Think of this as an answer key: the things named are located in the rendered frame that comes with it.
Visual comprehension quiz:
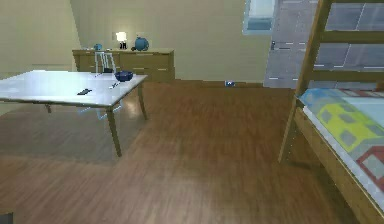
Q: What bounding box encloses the wooden chest of drawers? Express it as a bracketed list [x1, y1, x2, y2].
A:
[71, 48, 176, 83]

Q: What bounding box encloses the dark blue bowl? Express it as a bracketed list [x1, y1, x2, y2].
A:
[114, 70, 134, 83]

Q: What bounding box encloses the round blue vase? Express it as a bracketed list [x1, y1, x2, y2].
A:
[133, 36, 150, 52]

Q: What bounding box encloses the white table lamp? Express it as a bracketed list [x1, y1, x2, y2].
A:
[115, 31, 128, 51]

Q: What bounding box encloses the grey room door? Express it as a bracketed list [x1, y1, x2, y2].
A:
[263, 0, 384, 90]

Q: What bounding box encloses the white top wooden table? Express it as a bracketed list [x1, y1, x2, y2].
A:
[0, 69, 149, 158]

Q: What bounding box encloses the wooden bunk bed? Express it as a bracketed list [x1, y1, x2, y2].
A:
[277, 0, 384, 224]

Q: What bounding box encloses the pale blue wire chair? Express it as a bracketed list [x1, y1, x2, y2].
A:
[77, 51, 124, 120]

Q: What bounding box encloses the window with pale frame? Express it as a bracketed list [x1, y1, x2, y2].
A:
[242, 0, 278, 36]

